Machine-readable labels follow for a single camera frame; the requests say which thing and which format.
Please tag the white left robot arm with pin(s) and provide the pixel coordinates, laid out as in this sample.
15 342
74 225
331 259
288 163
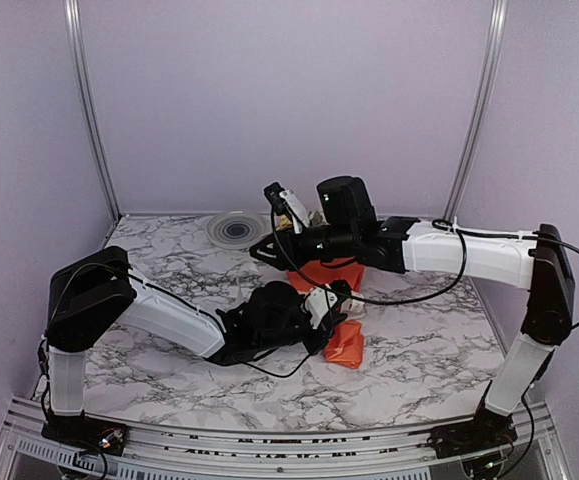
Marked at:
89 296

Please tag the aluminium frame post left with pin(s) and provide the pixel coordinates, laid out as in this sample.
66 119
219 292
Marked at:
78 52

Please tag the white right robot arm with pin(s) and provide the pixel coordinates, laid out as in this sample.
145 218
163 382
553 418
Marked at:
536 262

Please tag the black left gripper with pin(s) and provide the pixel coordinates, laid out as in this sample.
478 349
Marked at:
316 345

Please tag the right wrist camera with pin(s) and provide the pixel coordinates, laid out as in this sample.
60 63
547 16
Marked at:
285 202

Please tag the grey ringed plate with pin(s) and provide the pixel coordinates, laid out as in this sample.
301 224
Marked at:
236 229

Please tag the aluminium frame post right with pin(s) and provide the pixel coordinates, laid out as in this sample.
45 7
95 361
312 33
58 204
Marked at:
484 92

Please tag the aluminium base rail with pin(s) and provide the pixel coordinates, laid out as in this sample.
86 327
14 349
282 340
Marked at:
169 452

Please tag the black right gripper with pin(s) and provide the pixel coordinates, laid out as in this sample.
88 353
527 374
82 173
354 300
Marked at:
282 241

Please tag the yellow daisy fake bunch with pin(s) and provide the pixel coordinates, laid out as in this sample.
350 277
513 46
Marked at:
283 222

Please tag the brown orange wrapping paper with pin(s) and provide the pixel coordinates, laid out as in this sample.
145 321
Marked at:
343 342

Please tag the cream ribbon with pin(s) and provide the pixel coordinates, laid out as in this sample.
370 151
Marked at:
354 309

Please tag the aluminium frame post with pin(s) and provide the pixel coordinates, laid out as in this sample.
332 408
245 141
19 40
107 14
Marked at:
78 52
484 92

